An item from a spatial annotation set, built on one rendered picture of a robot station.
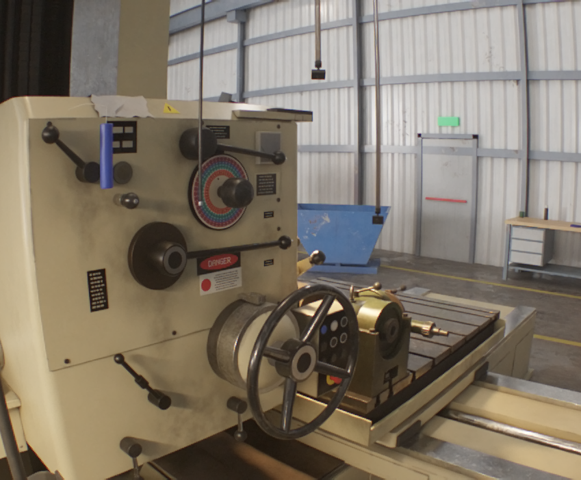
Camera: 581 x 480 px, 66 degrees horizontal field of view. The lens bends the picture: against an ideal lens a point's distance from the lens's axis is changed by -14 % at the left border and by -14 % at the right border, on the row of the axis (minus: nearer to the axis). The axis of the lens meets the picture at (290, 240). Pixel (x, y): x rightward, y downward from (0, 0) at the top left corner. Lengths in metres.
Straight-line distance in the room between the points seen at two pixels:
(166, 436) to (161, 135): 0.70
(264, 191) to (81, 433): 0.74
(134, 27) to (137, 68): 0.15
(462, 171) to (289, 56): 4.70
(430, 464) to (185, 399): 0.98
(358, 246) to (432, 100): 3.16
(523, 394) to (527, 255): 5.37
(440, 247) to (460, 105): 2.51
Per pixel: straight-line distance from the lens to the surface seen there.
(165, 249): 1.03
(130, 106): 1.09
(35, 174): 0.97
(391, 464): 1.92
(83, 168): 0.97
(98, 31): 1.80
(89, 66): 1.77
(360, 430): 1.69
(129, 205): 0.99
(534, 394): 2.44
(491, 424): 2.20
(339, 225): 7.59
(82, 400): 1.11
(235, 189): 1.11
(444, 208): 9.02
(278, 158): 1.25
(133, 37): 1.87
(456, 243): 8.99
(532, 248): 7.67
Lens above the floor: 1.77
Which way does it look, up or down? 9 degrees down
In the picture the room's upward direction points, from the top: straight up
